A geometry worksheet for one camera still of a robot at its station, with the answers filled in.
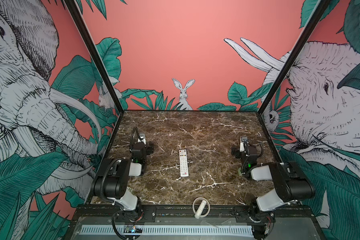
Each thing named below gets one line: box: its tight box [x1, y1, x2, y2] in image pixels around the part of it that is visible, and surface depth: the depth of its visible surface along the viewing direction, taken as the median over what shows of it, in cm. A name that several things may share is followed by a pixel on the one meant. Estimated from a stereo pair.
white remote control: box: [179, 149, 189, 177], surface depth 92 cm
